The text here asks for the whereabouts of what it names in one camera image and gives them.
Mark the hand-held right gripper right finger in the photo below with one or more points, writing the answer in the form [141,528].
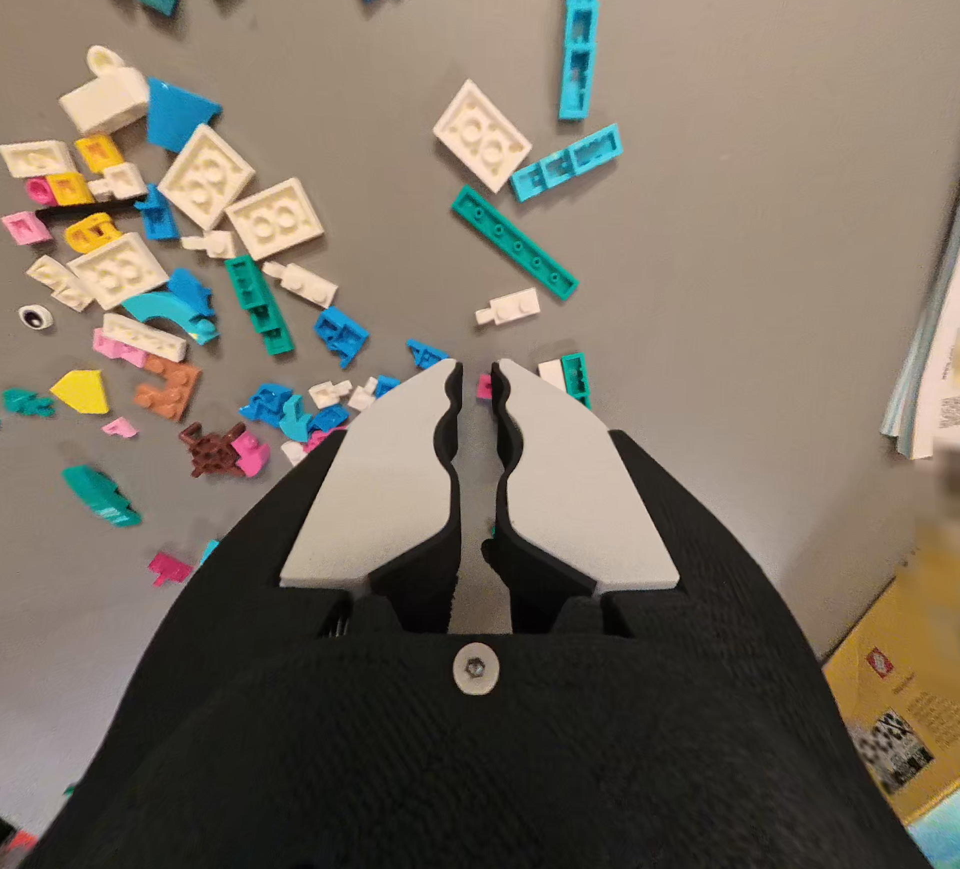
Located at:
[577,501]

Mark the pile of lego pieces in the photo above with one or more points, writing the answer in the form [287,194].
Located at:
[206,175]

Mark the lego instruction booklet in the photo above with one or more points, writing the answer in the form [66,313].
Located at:
[937,374]

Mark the yellow lego box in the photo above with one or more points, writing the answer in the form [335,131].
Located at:
[922,644]

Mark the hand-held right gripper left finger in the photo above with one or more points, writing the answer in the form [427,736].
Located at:
[375,494]

